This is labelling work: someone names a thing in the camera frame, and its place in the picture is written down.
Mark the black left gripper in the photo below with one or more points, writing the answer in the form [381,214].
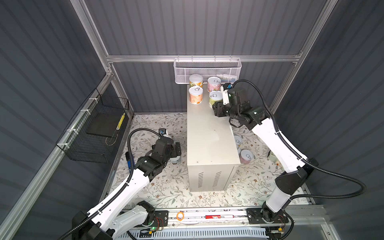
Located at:
[175,150]

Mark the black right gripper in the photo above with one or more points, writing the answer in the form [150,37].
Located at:
[217,108]

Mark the silver top can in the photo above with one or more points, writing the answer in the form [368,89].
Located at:
[175,160]

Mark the green label food can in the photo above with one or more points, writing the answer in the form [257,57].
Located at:
[215,96]

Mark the pink label food can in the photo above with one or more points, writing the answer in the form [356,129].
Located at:
[214,84]

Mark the peach label food can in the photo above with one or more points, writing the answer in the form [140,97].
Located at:
[196,95]

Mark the orange yellow label can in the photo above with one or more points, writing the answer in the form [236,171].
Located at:
[196,80]

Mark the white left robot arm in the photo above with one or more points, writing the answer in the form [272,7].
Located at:
[106,221]

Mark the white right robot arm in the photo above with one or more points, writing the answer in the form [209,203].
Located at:
[297,166]

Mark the beige metal cabinet counter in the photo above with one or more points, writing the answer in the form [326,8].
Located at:
[212,155]

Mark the tubes in mesh basket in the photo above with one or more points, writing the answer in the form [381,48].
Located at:
[225,78]

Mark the blue lighter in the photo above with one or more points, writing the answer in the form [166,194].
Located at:
[129,161]

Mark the pale green flat box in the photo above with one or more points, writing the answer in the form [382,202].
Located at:
[272,158]

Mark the orange rubber band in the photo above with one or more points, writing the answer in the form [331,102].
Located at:
[180,216]

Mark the red white marker pen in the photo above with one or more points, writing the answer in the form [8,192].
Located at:
[219,216]

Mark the white wire mesh basket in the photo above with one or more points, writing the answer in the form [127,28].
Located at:
[206,67]

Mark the black wire wall basket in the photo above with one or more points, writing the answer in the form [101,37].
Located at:
[94,137]

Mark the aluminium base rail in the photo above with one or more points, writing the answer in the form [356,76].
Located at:
[196,216]

